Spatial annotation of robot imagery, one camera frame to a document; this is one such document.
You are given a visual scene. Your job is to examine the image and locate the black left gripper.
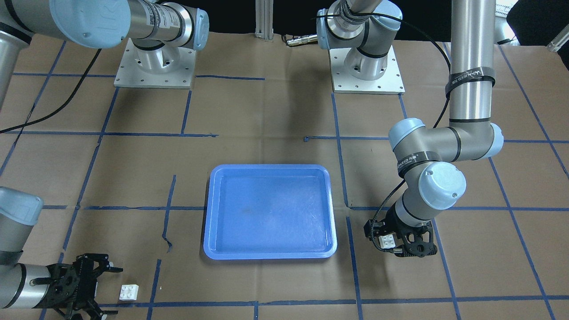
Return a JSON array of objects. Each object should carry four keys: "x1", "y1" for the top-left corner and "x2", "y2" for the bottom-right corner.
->
[{"x1": 368, "y1": 207, "x2": 438, "y2": 258}]

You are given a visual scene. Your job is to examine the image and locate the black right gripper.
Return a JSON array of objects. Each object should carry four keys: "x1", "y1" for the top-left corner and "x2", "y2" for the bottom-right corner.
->
[{"x1": 42, "y1": 253, "x2": 123, "y2": 320}]

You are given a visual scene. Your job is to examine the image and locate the white block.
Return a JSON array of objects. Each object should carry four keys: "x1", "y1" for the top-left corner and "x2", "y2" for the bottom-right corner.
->
[
  {"x1": 378, "y1": 234, "x2": 396, "y2": 250},
  {"x1": 119, "y1": 285, "x2": 140, "y2": 301}
]

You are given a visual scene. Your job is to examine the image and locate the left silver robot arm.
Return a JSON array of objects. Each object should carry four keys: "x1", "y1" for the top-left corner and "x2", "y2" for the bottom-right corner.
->
[{"x1": 316, "y1": 0, "x2": 504, "y2": 257}]

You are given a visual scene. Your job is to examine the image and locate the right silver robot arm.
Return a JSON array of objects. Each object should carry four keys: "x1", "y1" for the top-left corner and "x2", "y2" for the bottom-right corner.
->
[{"x1": 1, "y1": 0, "x2": 209, "y2": 320}]

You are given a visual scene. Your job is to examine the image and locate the blue plastic tray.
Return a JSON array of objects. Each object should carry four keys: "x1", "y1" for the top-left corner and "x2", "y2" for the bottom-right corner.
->
[{"x1": 203, "y1": 164, "x2": 337, "y2": 260}]

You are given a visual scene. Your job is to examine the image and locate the brown paper table cover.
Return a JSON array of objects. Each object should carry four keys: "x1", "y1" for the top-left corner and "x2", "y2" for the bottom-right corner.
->
[{"x1": 1, "y1": 34, "x2": 568, "y2": 320}]

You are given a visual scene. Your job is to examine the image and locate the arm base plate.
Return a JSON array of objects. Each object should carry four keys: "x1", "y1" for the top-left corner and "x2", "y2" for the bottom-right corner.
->
[
  {"x1": 329, "y1": 47, "x2": 406, "y2": 95},
  {"x1": 114, "y1": 39, "x2": 197, "y2": 89}
]

